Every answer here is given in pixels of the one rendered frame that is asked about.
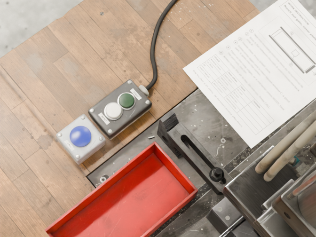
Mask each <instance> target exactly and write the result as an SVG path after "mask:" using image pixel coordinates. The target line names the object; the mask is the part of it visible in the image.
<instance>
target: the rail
mask: <svg viewBox="0 0 316 237"><path fill-rule="evenodd" d="M244 219H245V218H244V217H243V216H242V217H241V218H240V219H239V220H237V221H236V222H235V223H234V224H233V225H232V226H231V227H229V228H228V229H227V230H226V231H225V232H224V233H223V234H222V235H220V236H219V237H225V236H226V235H227V234H228V233H230V232H231V231H232V230H233V229H234V228H235V227H236V226H237V225H238V224H239V223H240V222H242V221H243V220H244Z"/></svg>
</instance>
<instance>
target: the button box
mask: <svg viewBox="0 0 316 237"><path fill-rule="evenodd" d="M176 1H177V0H171V2H170V3H169V4H168V5H167V7H166V8H165V9H164V11H163V12H162V14H161V16H160V17H159V19H158V21H157V24H156V26H155V29H154V33H153V37H152V41H151V47H150V60H151V64H152V69H153V79H152V81H151V82H150V83H149V84H148V85H147V86H146V87H144V86H143V85H140V86H139V87H138V86H137V85H136V84H135V83H134V82H133V81H132V80H131V79H129V80H127V81H126V82H125V83H123V84H122V85H121V86H119V87H118V88H116V89H115V90H114V91H112V92H111V93H110V94H109V95H107V96H106V97H105V98H103V99H102V100H101V101H99V102H98V103H97V104H95V105H94V106H93V107H91V108H90V109H89V110H88V114H89V117H90V118H91V119H92V120H93V121H94V123H95V124H96V125H97V126H98V127H99V128H100V130H101V131H102V132H103V133H104V134H105V135H106V137H107V138H108V139H109V140H112V139H113V138H114V137H116V136H117V135H118V134H120V133H121V132H122V131H123V130H125V129H126V128H127V127H129V126H130V125H131V124H132V123H134V122H135V121H136V120H137V119H139V118H140V117H141V116H142V115H144V114H145V113H146V112H148V111H149V110H150V109H151V106H152V102H151V101H150V100H149V99H148V98H147V97H148V96H149V92H148V90H150V89H151V88H152V87H153V86H154V84H155V83H156V81H157V78H158V72H157V66H156V62H155V56H154V54H155V44H156V40H157V35H158V31H159V28H160V25H161V23H162V21H163V19H164V18H165V16H166V14H167V13H168V11H169V10H170V8H171V7H172V6H173V5H174V3H175V2H176ZM124 93H129V94H131V95H132V96H133V97H134V104H133V106H132V107H130V108H123V107H122V106H121V105H120V104H119V98H120V96H121V95H122V94H124ZM111 103H116V104H118V105H119V106H120V107H121V115H120V116H119V117H117V118H110V117H108V116H107V114H106V107H107V106H108V105H109V104H111Z"/></svg>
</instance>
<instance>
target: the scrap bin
mask: <svg viewBox="0 0 316 237"><path fill-rule="evenodd" d="M197 192H198V189H197V188H196V187H195V186H194V185H193V183H192V182H191V181H190V180H189V179H188V178H187V177H186V175H185V174H184V173H183V172H182V171H181V170H180V169H179V167H178V166H177V165H176V164H175V163H174V162H173V161H172V160H171V159H170V157H169V156H168V155H167V154H166V153H165V152H164V151H163V150H162V148H161V147H160V146H159V145H158V144H157V143H156V142H155V141H154V142H153V143H152V144H151V145H149V146H148V147H147V148H145V149H144V150H143V151H142V152H140V153H139V154H138V155H137V156H135V157H134V158H133V159H132V160H130V161H129V162H128V163H127V164H125V165H124V166H123V167H122V168H120V169H119V170H118V171H117V172H116V173H114V174H113V175H112V176H111V177H109V178H108V179H107V180H106V181H104V182H103V183H102V184H101V185H99V186H98V187H97V188H96V189H94V190H93V191H92V192H91V193H89V194H88V195H87V196H86V197H84V198H83V199H82V200H81V201H79V202H78V203H77V204H76V205H75V206H73V207H72V208H71V209H70V210H68V211H67V212H66V213H64V214H63V215H62V216H61V217H60V218H58V219H57V220H56V221H55V222H53V223H52V224H51V225H49V226H48V227H47V228H46V229H45V232H46V233H47V234H48V235H49V237H149V236H150V235H151V234H152V233H154V232H155V231H156V230H157V229H158V228H160V227H161V226H162V225H163V224H164V223H165V222H167V221H168V220H169V219H170V218H171V217H173V216H174V215H175V214H176V213H177V212H178V211H180V210H181V209H182V208H183V207H184V206H186V205H187V203H189V202H190V201H191V200H192V199H193V198H194V197H195V196H196V194H197Z"/></svg>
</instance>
